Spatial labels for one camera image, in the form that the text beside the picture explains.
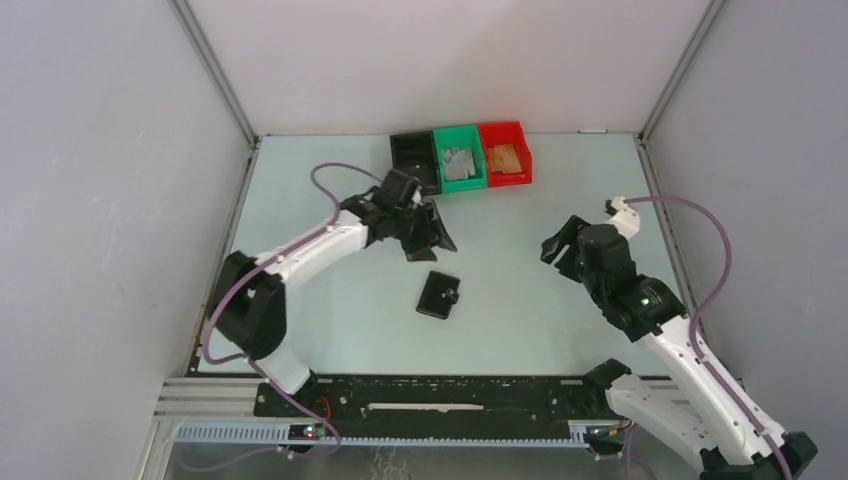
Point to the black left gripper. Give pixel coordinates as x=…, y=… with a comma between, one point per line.
x=432, y=234

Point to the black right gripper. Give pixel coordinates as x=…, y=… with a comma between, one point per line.
x=552, y=244

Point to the black leather card holder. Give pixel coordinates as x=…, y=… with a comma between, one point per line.
x=438, y=296

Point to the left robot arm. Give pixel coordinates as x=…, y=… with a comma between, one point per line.
x=249, y=302

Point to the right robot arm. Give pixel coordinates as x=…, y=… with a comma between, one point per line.
x=724, y=434

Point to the orange cards in red bin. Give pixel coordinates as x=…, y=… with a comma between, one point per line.
x=503, y=159

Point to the black storage bin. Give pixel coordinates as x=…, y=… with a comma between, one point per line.
x=403, y=142

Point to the green storage bin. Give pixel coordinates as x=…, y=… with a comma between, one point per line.
x=461, y=137

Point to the red storage bin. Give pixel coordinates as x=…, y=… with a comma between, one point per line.
x=501, y=133

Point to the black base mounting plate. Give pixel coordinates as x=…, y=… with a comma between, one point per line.
x=462, y=408

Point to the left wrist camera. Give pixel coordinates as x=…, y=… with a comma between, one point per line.
x=397, y=190

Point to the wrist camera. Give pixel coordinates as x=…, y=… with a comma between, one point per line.
x=624, y=218
x=397, y=190

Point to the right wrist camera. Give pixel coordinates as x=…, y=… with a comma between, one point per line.
x=624, y=218

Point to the aluminium frame rail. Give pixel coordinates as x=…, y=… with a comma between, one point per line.
x=250, y=410

